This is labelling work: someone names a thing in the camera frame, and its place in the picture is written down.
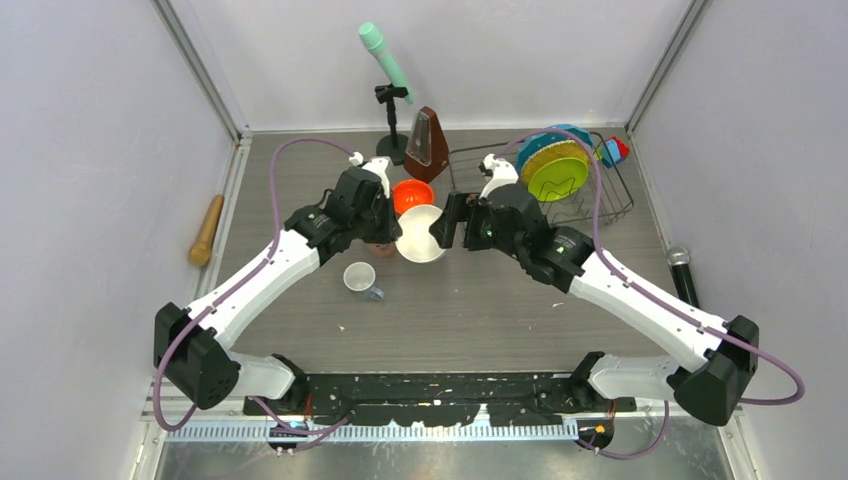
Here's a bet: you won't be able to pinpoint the lime green plate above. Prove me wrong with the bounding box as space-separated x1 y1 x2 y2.
526 157 589 202

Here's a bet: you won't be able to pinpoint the brown wooden metronome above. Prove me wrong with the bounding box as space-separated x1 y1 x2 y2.
403 106 449 184

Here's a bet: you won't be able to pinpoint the black handheld microphone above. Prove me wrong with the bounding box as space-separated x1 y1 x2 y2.
666 247 700 308

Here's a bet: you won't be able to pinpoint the wooden rolling pin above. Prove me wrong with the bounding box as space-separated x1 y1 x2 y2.
188 195 225 267

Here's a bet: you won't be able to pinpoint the small blue-handled cup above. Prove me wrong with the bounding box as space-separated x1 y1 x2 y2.
342 262 385 301

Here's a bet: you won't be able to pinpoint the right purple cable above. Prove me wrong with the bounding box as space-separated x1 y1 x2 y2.
496 127 806 462

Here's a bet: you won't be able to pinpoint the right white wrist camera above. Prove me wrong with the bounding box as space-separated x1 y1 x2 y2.
479 154 519 199

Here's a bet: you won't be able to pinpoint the woven bamboo round tray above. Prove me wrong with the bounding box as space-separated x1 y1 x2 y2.
520 140 590 185

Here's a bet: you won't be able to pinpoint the orange bowl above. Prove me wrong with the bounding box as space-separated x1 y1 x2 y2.
391 179 435 216

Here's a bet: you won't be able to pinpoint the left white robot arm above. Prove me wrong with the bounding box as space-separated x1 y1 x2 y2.
153 157 400 414

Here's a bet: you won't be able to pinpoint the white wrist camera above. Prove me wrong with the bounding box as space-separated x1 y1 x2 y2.
349 152 393 198
479 154 519 199

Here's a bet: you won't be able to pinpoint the black wire dish rack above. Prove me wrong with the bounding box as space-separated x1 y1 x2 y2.
448 132 635 230

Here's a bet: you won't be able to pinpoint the pink patterned mug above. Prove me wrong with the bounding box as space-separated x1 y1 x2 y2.
366 242 396 258

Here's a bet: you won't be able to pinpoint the black microphone stand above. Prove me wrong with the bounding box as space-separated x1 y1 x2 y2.
374 84 408 165

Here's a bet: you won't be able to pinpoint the colourful toy blocks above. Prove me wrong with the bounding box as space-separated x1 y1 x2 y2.
595 136 630 169

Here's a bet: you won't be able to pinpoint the mint green microphone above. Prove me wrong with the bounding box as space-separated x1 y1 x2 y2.
358 22 415 105

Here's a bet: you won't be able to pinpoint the white ceramic bowl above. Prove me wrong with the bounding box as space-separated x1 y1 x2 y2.
395 204 445 264

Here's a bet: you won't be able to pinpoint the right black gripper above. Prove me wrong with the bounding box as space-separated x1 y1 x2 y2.
430 190 526 261

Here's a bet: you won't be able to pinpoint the blue polka dot plate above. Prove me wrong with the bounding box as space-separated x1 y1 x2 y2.
515 124 594 172

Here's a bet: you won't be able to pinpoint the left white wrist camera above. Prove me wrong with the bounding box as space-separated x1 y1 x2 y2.
349 152 393 198

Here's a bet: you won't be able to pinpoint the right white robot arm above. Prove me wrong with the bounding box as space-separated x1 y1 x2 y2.
429 185 760 426

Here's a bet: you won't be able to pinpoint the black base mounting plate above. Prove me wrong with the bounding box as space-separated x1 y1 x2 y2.
266 372 636 427

